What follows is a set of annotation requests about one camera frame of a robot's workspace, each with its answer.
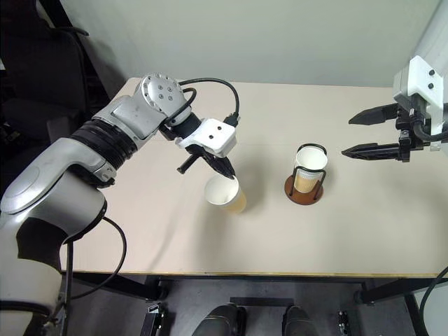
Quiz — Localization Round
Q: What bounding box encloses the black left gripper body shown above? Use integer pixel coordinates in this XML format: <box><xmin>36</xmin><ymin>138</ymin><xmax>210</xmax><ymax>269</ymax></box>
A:
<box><xmin>183</xmin><ymin>143</ymin><xmax>221</xmax><ymax>166</ymax></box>

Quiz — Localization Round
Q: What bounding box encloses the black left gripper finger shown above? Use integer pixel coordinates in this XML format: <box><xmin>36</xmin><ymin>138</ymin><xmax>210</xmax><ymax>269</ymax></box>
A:
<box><xmin>176</xmin><ymin>154</ymin><xmax>198</xmax><ymax>175</ymax></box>
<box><xmin>209</xmin><ymin>155</ymin><xmax>237</xmax><ymax>181</ymax></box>

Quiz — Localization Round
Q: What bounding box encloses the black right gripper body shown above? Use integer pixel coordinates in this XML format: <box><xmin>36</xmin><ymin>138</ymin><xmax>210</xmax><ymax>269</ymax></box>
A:
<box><xmin>395</xmin><ymin>100</ymin><xmax>431</xmax><ymax>164</ymax></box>

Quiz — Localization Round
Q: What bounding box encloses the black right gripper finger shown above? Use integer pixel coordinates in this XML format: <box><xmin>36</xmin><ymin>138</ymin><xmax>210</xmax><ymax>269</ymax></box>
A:
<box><xmin>341</xmin><ymin>141</ymin><xmax>400</xmax><ymax>161</ymax></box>
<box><xmin>348</xmin><ymin>103</ymin><xmax>400</xmax><ymax>126</ymax></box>

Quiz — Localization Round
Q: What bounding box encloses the tan ribbed paper cup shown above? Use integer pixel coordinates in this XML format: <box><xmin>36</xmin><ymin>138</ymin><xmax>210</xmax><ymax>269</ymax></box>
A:
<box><xmin>293</xmin><ymin>167</ymin><xmax>325</xmax><ymax>194</ymax></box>
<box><xmin>294</xmin><ymin>146</ymin><xmax>329</xmax><ymax>173</ymax></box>
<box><xmin>204</xmin><ymin>174</ymin><xmax>248</xmax><ymax>215</ymax></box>

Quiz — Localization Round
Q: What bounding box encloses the dark rounded shape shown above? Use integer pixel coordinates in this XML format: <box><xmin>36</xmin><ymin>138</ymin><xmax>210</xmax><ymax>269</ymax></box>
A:
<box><xmin>281</xmin><ymin>304</ymin><xmax>318</xmax><ymax>336</ymax></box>
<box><xmin>191</xmin><ymin>303</ymin><xmax>246</xmax><ymax>336</ymax></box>

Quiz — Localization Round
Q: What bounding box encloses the black office chair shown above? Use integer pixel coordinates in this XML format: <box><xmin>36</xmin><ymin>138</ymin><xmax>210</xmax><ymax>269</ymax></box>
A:
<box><xmin>0</xmin><ymin>13</ymin><xmax>92</xmax><ymax>148</ymax></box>

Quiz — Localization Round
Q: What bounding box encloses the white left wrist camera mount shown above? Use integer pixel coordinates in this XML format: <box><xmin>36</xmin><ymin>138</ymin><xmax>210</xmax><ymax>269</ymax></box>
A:
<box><xmin>174</xmin><ymin>118</ymin><xmax>238</xmax><ymax>158</ymax></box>

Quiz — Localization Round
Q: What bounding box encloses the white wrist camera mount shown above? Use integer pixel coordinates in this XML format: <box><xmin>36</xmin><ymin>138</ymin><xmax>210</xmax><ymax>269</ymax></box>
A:
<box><xmin>391</xmin><ymin>55</ymin><xmax>445</xmax><ymax>109</ymax></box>
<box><xmin>174</xmin><ymin>118</ymin><xmax>238</xmax><ymax>158</ymax></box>

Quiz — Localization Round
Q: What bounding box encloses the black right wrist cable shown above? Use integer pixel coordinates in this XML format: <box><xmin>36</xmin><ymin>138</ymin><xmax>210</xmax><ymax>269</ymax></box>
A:
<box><xmin>412</xmin><ymin>120</ymin><xmax>448</xmax><ymax>143</ymax></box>

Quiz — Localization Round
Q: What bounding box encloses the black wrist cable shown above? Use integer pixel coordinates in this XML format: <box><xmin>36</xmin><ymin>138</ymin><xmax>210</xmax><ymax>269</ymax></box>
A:
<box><xmin>164</xmin><ymin>78</ymin><xmax>242</xmax><ymax>127</ymax></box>
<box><xmin>412</xmin><ymin>120</ymin><xmax>448</xmax><ymax>143</ymax></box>

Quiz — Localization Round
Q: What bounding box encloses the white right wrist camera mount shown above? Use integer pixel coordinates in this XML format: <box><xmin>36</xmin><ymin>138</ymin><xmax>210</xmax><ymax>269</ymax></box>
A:
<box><xmin>391</xmin><ymin>55</ymin><xmax>445</xmax><ymax>109</ymax></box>

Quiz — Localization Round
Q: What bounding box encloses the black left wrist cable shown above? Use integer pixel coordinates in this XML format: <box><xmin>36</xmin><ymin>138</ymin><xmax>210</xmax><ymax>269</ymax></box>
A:
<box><xmin>164</xmin><ymin>78</ymin><xmax>242</xmax><ymax>127</ymax></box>

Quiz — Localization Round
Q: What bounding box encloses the black left shoulder cable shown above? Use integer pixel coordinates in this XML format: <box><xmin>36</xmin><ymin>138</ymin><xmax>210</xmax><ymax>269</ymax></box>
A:
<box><xmin>52</xmin><ymin>215</ymin><xmax>127</xmax><ymax>336</ymax></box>

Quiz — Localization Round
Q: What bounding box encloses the black shoulder cable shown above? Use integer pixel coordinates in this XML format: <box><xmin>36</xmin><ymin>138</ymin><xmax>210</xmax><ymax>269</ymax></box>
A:
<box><xmin>52</xmin><ymin>215</ymin><xmax>127</xmax><ymax>336</ymax></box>
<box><xmin>419</xmin><ymin>267</ymin><xmax>448</xmax><ymax>336</ymax></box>

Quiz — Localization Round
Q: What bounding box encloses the black flat base plate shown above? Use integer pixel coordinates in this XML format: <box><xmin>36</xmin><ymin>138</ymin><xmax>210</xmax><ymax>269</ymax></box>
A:
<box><xmin>230</xmin><ymin>296</ymin><xmax>294</xmax><ymax>309</ymax></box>

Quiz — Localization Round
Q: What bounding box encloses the black metal table frame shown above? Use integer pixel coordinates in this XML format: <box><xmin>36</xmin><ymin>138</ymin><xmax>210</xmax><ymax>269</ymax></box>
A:
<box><xmin>61</xmin><ymin>271</ymin><xmax>448</xmax><ymax>336</ymax></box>

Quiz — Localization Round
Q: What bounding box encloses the black metal bracket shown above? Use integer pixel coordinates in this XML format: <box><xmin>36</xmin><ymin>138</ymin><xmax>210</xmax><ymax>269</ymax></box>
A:
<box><xmin>337</xmin><ymin>307</ymin><xmax>351</xmax><ymax>336</ymax></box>
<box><xmin>145</xmin><ymin>302</ymin><xmax>169</xmax><ymax>336</ymax></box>

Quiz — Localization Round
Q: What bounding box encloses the black right shoulder cable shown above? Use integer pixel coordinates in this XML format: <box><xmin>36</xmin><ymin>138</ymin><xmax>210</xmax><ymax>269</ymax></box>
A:
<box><xmin>419</xmin><ymin>267</ymin><xmax>448</xmax><ymax>336</ymax></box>

